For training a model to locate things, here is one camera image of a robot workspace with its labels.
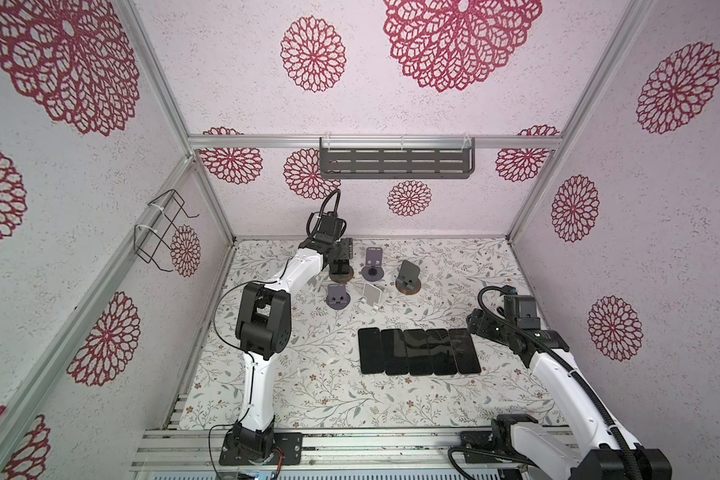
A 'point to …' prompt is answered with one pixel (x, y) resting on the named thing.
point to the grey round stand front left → (337, 298)
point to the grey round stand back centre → (373, 271)
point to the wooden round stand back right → (408, 282)
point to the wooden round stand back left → (342, 278)
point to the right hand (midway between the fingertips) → (481, 317)
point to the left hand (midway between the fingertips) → (337, 249)
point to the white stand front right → (371, 299)
